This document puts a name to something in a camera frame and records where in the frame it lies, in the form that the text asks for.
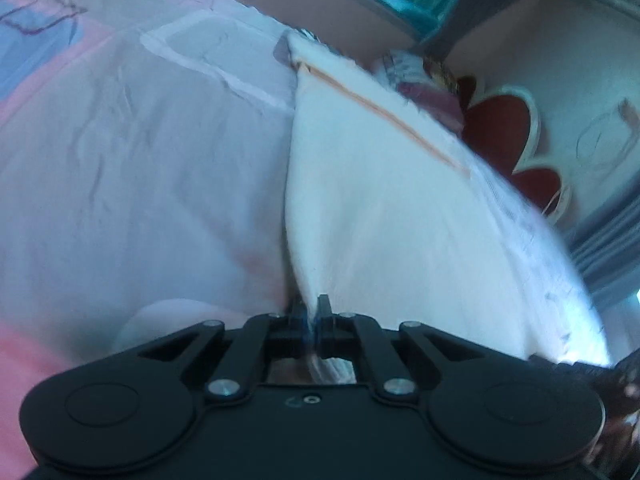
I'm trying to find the pink patterned quilt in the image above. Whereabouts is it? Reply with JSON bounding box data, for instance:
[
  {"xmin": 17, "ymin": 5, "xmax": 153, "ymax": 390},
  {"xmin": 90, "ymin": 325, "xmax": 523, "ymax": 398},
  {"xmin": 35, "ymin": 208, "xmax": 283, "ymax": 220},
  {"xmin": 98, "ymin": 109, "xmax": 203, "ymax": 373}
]
[{"xmin": 0, "ymin": 0, "xmax": 614, "ymax": 480}]

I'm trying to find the yellow patterned pillow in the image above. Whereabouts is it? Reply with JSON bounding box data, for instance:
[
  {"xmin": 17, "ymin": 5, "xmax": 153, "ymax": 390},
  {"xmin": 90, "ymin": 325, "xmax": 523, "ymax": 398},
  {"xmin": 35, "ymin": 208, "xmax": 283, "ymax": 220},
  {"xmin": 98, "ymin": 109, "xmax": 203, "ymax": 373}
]
[{"xmin": 422, "ymin": 56, "xmax": 459, "ymax": 96}]

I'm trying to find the cream knit sweater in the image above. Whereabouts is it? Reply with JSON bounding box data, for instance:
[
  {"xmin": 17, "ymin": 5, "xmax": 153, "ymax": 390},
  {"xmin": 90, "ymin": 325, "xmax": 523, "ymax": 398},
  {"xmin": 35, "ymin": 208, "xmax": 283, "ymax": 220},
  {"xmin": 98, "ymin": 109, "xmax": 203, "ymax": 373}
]
[{"xmin": 285, "ymin": 32, "xmax": 611, "ymax": 365}]

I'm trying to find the person's right hand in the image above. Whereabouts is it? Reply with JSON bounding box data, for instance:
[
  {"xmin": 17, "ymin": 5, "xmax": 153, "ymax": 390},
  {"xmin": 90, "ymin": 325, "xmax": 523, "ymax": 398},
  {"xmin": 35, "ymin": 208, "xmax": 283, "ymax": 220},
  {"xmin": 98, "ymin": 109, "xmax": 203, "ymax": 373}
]
[{"xmin": 596, "ymin": 352, "xmax": 639, "ymax": 474}]

